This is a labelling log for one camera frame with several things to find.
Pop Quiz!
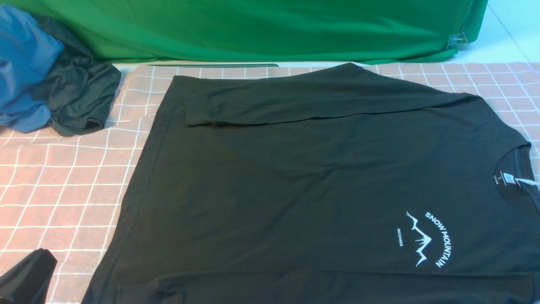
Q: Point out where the blue crumpled garment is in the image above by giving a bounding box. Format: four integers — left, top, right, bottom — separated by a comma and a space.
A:
0, 5, 64, 133

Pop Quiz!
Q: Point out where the dark gray long-sleeve top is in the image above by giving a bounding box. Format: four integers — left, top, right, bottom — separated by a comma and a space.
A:
82, 63, 540, 304

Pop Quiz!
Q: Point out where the metal binder clip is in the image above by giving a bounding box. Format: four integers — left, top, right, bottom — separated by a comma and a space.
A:
447, 33, 467, 49

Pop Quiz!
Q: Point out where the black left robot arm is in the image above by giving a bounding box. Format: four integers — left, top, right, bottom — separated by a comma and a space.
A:
0, 248, 57, 304

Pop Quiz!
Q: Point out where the pink checkered tablecloth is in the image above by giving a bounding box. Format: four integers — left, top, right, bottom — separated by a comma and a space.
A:
0, 62, 540, 304

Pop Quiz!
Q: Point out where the dark gray crumpled garment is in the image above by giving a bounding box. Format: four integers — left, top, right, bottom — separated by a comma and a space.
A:
30, 16, 122, 137

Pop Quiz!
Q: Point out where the green backdrop cloth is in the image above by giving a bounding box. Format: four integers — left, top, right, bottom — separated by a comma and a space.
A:
1, 0, 488, 64

